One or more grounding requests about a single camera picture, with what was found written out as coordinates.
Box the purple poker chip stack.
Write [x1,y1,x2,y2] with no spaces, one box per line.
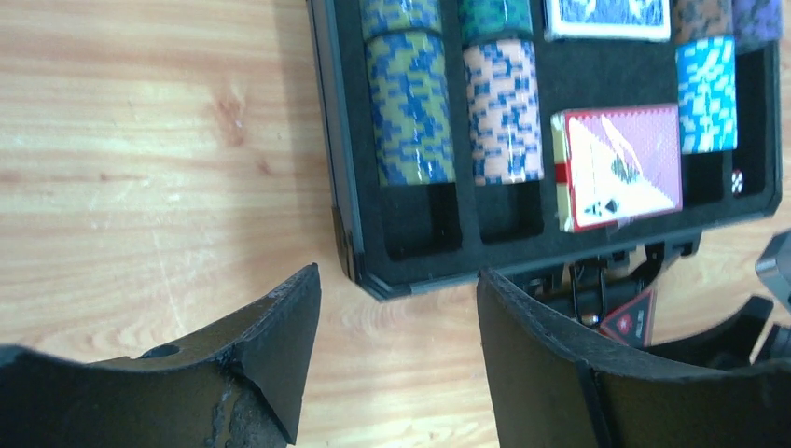
[732,0,784,54]

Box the red playing card deck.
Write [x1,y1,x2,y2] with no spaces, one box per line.
[550,104,683,233]

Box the light blue chip stack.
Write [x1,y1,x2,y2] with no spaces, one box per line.
[675,35,738,154]

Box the small die in case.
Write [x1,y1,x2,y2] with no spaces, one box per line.
[731,169,744,197]

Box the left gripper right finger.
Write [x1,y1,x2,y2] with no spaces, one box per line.
[477,271,790,447]

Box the olive blue chip stack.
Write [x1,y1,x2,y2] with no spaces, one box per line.
[359,0,442,40]
[366,31,455,187]

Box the blue playing card deck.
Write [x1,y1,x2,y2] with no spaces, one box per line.
[544,0,671,42]

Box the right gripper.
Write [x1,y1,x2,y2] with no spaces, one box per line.
[646,230,790,370]

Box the black poker set case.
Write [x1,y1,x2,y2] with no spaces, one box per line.
[307,1,789,301]

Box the brown poker chip stack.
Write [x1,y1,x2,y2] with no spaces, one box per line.
[672,0,733,45]

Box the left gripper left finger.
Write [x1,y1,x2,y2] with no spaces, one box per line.
[1,264,322,447]

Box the black triangular all-in marker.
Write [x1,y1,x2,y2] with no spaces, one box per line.
[599,289,656,349]

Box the teal green chip stack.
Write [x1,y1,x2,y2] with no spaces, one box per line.
[458,0,533,46]

